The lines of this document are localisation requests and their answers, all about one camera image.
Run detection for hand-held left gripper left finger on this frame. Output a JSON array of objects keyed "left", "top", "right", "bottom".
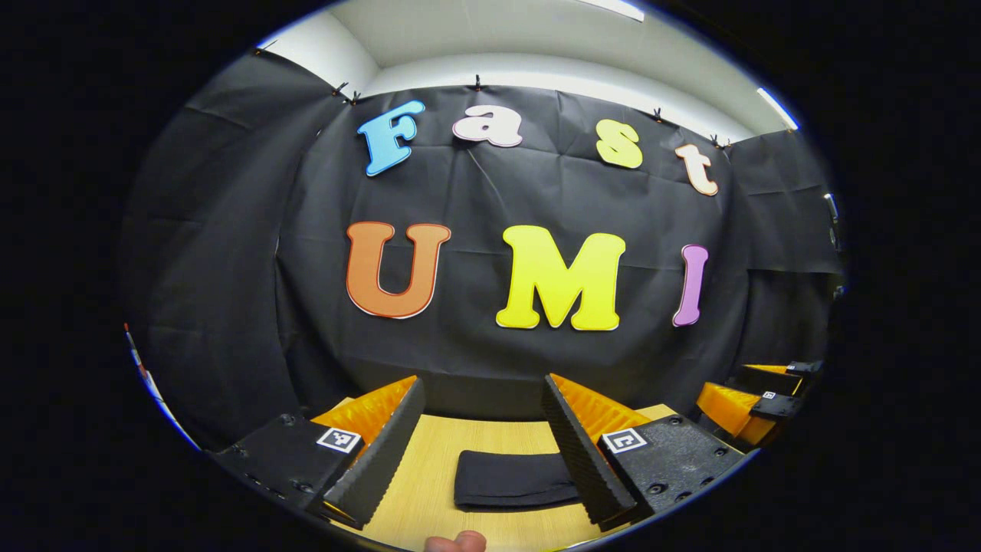
[{"left": 211, "top": 376, "right": 427, "bottom": 531}]

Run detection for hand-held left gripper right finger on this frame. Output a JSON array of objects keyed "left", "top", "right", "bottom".
[{"left": 541, "top": 373, "right": 746, "bottom": 534}]

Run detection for black jeans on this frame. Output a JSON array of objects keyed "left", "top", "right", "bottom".
[{"left": 454, "top": 450, "right": 582, "bottom": 511}]

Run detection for white side table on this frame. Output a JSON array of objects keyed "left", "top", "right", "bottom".
[{"left": 123, "top": 322, "right": 202, "bottom": 452}]

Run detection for narrow ceiling light panel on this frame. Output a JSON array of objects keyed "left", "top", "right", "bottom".
[{"left": 756, "top": 87, "right": 800, "bottom": 132}]

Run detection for black backdrop cloth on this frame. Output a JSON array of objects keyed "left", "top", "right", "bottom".
[{"left": 119, "top": 50, "right": 844, "bottom": 453}]

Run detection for wide ceiling light panel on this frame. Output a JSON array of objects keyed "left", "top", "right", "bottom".
[{"left": 579, "top": 0, "right": 646, "bottom": 23}]

